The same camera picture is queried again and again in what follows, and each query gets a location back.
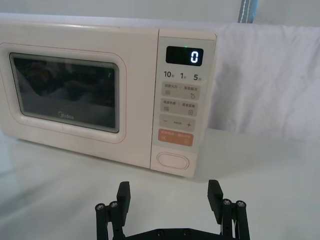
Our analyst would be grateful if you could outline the grey striped post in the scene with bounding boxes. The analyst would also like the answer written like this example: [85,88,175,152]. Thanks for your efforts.
[236,0,258,25]

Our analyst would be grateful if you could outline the cream microwave oven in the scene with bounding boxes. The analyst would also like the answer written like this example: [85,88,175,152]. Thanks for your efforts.
[0,21,218,179]

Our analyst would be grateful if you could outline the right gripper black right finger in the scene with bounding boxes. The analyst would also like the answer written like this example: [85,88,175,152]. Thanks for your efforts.
[207,179,250,240]

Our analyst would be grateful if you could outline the oven control panel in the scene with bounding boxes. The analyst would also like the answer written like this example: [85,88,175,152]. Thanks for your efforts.
[149,28,218,179]

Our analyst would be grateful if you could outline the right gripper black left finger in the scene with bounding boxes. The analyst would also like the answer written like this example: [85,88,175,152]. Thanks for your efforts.
[94,181,132,240]

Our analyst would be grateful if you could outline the cream oven door with window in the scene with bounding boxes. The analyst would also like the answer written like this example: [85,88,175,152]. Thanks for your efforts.
[0,21,160,173]

